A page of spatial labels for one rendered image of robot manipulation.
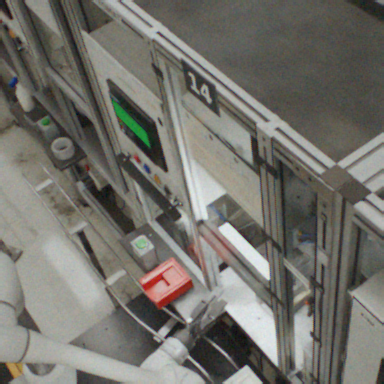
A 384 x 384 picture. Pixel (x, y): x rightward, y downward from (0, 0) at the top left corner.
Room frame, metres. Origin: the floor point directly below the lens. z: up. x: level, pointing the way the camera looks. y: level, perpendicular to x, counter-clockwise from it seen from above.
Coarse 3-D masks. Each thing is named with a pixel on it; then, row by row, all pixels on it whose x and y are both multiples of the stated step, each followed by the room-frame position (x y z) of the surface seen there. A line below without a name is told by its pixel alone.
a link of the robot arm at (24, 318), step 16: (0, 256) 1.10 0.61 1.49; (0, 272) 1.04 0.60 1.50; (16, 272) 1.07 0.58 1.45; (0, 288) 0.98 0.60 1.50; (16, 288) 1.01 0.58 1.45; (16, 304) 0.97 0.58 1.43; (32, 320) 1.03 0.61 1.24; (32, 368) 0.98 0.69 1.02; (48, 368) 0.99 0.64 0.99; (64, 368) 1.00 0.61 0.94
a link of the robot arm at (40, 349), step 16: (32, 336) 0.87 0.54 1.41; (32, 352) 0.83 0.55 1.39; (48, 352) 0.84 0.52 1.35; (64, 352) 0.85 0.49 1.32; (80, 352) 0.86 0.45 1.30; (80, 368) 0.82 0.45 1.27; (96, 368) 0.81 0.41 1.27; (112, 368) 0.80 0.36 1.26; (128, 368) 0.80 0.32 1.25; (160, 368) 0.82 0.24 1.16; (176, 368) 0.81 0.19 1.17
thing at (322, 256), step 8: (96, 0) 1.42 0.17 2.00; (104, 8) 1.39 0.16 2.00; (112, 8) 1.35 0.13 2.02; (112, 16) 1.36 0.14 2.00; (120, 24) 1.32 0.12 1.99; (88, 56) 1.61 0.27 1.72; (320, 248) 0.69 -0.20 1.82; (320, 256) 0.69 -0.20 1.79; (328, 256) 0.67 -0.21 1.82; (328, 264) 0.67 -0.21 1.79
